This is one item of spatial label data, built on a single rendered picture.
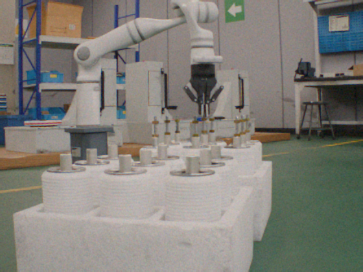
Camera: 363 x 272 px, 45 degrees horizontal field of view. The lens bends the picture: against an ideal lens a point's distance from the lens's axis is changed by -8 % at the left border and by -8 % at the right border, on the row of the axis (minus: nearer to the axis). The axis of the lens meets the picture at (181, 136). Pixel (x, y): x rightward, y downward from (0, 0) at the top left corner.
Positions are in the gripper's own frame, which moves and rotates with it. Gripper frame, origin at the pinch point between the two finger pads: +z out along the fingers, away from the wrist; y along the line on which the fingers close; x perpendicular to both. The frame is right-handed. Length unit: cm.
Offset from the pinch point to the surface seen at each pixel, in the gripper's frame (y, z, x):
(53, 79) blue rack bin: 84, -46, -510
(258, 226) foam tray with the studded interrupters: -8.4, 31.1, 26.0
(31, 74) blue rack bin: 117, -56, -525
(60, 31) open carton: 75, -116, -520
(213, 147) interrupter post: 9.1, 7.7, 44.2
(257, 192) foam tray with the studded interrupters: -7.9, 21.5, 25.8
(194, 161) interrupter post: 18, 8, 66
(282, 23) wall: -250, -128, -497
